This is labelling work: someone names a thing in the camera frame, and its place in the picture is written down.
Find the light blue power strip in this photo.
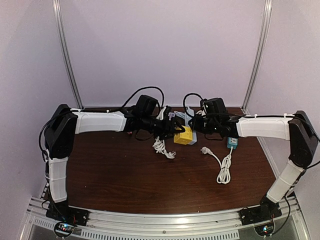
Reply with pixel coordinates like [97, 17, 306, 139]
[184, 114, 198, 145]

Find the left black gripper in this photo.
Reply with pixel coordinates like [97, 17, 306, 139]
[141, 114, 185, 141]

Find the white cable with plug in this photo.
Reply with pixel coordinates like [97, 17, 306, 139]
[199, 146, 234, 185]

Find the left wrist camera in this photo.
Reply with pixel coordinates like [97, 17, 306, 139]
[135, 94, 159, 116]

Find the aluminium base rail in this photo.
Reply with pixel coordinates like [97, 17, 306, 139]
[17, 196, 311, 240]

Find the left aluminium frame post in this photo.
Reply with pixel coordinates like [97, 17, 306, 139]
[52, 0, 84, 109]

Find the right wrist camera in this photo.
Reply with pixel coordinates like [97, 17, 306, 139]
[198, 97, 227, 117]

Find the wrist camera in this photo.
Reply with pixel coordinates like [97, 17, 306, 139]
[198, 97, 227, 117]
[135, 94, 159, 116]

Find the light blue strip cable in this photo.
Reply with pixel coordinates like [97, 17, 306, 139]
[173, 106, 195, 123]

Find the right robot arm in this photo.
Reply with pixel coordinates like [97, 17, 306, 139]
[188, 110, 320, 221]

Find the purple power strip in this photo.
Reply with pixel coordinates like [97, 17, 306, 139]
[163, 110, 176, 121]

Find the white coiled strip cable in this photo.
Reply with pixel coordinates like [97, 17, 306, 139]
[152, 136, 177, 160]

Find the yellow cube adapter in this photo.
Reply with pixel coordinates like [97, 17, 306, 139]
[173, 126, 194, 145]

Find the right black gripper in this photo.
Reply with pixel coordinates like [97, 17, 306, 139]
[190, 114, 221, 135]

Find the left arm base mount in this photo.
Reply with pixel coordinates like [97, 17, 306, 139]
[45, 198, 89, 226]

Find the right aluminium frame post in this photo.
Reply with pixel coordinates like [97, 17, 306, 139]
[241, 0, 273, 112]

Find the aluminium frame post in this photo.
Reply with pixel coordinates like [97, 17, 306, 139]
[52, 0, 84, 109]
[241, 0, 273, 112]

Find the teal blue socket box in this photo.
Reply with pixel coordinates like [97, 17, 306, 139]
[227, 137, 239, 150]

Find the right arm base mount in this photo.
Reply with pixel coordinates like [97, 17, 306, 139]
[238, 196, 282, 226]

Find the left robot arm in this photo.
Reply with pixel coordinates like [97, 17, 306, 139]
[40, 104, 186, 222]

